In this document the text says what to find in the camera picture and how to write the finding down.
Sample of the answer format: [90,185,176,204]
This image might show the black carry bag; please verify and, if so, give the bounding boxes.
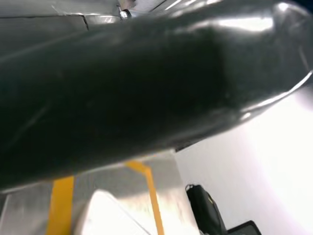
[186,184,229,235]

